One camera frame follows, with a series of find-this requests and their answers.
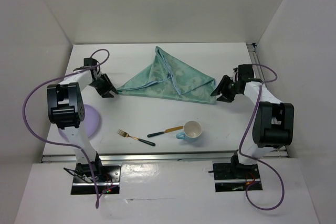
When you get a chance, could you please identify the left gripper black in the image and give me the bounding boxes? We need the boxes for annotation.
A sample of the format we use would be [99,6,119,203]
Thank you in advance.
[88,73,117,99]

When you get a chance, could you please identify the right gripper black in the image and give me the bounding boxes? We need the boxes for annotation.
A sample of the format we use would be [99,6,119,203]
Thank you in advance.
[211,74,242,103]

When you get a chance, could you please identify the green patterned cloth placemat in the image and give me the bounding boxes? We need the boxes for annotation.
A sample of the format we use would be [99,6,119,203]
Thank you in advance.
[117,46,216,104]

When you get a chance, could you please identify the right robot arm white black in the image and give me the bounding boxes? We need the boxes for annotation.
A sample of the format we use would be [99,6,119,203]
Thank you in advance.
[211,74,294,178]

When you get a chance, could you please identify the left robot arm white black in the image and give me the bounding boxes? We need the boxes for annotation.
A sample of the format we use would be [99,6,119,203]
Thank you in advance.
[47,60,118,182]

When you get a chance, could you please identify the purple plastic plate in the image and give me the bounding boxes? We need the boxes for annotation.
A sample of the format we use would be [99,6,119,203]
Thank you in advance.
[58,104,101,141]

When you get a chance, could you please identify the light blue mug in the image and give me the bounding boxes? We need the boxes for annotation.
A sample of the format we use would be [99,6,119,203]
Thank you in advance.
[176,121,202,142]

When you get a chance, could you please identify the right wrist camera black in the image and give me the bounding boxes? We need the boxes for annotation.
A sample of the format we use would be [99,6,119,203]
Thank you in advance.
[236,64,255,80]

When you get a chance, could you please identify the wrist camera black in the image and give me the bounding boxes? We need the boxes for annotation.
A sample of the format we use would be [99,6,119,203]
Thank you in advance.
[83,57,99,68]
[236,64,255,80]

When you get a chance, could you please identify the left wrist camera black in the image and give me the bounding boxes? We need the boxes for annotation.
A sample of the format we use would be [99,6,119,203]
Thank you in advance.
[83,57,99,68]

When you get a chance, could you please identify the gold fork black handle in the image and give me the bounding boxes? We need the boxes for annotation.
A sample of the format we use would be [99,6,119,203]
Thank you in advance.
[117,130,156,147]

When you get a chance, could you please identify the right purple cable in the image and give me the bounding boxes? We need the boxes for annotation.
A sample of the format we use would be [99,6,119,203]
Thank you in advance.
[238,63,285,211]

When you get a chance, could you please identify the purple cable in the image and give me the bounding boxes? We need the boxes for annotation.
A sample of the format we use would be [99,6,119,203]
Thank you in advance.
[22,48,110,209]
[238,63,285,211]

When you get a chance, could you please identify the gold knife black handle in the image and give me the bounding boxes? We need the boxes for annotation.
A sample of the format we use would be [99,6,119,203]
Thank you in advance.
[147,126,183,138]

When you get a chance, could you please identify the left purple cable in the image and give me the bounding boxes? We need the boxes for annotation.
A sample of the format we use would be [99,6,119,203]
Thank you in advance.
[22,48,110,209]

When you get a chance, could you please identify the right side aluminium rail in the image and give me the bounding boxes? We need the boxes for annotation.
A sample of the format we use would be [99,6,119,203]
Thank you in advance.
[247,44,293,148]

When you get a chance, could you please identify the aluminium rail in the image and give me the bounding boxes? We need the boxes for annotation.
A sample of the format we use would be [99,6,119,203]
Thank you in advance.
[41,148,289,163]
[247,44,293,148]

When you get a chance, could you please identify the front aluminium rail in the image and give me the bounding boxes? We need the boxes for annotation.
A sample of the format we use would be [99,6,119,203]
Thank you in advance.
[41,148,289,163]

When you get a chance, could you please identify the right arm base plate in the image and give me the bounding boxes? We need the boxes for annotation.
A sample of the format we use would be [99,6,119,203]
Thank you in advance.
[208,163,263,193]

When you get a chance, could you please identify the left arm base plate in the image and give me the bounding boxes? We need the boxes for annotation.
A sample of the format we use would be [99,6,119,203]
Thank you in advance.
[64,165,121,195]

